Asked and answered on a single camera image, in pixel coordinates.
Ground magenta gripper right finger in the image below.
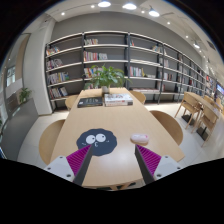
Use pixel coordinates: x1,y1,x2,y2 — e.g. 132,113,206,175
134,144,183,185

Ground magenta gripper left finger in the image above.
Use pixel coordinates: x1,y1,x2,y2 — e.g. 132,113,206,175
44,143,95,187

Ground pink computer mouse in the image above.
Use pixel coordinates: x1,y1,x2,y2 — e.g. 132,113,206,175
131,134,149,144

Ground dark cartoon-face mouse pad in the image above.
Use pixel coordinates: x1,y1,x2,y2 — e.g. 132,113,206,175
76,128,117,156

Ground wooden chair near left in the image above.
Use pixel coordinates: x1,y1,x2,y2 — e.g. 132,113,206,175
39,119,65,164

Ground wooden chair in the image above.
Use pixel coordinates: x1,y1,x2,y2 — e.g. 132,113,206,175
39,119,65,164
129,90,146,104
150,110,183,145
65,95,78,110
196,106,219,142

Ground wooden chair near right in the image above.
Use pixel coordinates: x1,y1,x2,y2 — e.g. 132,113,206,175
150,110,183,145

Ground black book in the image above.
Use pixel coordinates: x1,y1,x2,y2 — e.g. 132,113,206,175
77,97,103,108

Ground wooden chair far left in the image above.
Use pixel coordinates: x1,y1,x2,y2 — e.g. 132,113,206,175
65,95,78,110

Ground wooden chair far right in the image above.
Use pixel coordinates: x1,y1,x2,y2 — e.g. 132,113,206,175
129,90,146,104

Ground white book stack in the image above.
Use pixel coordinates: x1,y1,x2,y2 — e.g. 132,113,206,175
104,93,133,106

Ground wooden chair right front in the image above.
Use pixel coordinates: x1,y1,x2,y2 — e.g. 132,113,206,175
196,106,219,142

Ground wooden chair right table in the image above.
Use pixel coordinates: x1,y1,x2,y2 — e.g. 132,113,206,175
176,92,201,128

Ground small potted plant left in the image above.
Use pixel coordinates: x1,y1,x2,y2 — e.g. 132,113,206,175
19,88,32,104

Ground green potted plant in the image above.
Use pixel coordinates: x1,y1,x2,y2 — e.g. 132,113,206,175
84,65,130,94

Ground large grey bookshelf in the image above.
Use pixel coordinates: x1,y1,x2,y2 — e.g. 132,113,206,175
45,31,216,108

